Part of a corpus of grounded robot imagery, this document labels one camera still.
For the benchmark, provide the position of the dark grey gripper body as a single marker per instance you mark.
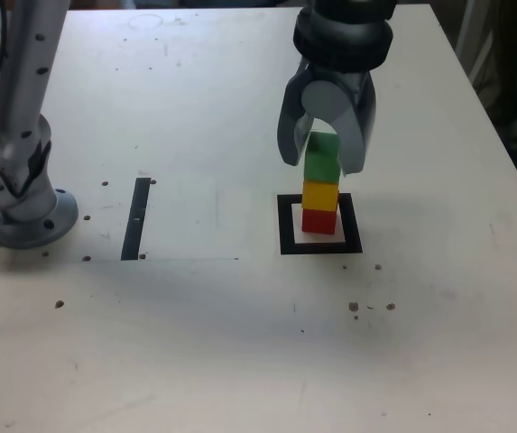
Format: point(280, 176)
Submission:
point(353, 79)

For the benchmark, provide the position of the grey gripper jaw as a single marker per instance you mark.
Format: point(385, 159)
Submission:
point(287, 131)
point(325, 99)

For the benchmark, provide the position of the green cube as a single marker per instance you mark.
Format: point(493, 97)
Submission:
point(321, 162)

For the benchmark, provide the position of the yellow cube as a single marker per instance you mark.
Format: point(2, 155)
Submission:
point(320, 196)

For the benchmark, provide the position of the red cube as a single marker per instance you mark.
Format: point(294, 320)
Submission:
point(319, 222)

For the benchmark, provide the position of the black tape square outline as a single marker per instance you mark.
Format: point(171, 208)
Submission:
point(353, 225)

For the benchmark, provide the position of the black tape strip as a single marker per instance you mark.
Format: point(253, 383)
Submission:
point(134, 221)

